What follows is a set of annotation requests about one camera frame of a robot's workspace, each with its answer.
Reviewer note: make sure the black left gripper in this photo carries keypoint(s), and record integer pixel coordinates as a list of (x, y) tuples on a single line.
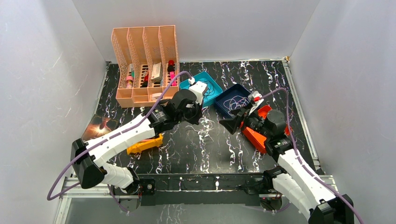
[(194, 114)]

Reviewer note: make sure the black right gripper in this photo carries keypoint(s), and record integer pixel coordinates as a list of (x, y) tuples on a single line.
[(230, 124)]

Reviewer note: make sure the dark blue plastic tray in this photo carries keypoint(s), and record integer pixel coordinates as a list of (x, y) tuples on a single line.
[(232, 98)]

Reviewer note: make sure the orange plastic tray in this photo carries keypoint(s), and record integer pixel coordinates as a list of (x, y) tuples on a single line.
[(273, 148)]

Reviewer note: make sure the teal plastic tray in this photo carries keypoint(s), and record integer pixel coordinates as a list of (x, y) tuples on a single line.
[(213, 91)]

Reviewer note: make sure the yellow plastic parts bin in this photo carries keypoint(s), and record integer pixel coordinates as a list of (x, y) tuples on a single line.
[(156, 141)]

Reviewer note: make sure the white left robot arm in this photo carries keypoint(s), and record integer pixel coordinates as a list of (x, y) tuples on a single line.
[(90, 159)]

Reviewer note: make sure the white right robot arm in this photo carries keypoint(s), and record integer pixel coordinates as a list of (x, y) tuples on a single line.
[(293, 177)]

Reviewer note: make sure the white stapler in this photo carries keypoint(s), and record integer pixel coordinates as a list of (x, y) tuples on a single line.
[(155, 96)]

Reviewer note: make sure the pink marker pen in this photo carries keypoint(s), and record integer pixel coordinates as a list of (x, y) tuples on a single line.
[(172, 76)]

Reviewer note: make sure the red capped black bottle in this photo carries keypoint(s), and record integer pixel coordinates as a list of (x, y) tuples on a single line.
[(171, 66)]

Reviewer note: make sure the small white box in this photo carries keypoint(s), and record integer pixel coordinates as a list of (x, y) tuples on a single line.
[(157, 72)]

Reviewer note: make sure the pink tape roll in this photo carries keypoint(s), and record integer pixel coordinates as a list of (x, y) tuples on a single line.
[(129, 82)]

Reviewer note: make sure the peach plastic file organizer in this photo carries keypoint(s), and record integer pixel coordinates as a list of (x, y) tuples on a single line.
[(136, 50)]

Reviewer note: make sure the dark book with sunset cover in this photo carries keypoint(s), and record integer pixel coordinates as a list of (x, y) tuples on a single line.
[(99, 126)]

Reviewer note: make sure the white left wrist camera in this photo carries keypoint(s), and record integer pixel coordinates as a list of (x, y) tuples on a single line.
[(199, 89)]

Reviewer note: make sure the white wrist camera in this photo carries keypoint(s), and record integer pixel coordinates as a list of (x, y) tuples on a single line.
[(255, 99), (199, 89)]

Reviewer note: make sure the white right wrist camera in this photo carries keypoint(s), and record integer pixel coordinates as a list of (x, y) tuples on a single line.
[(255, 99)]

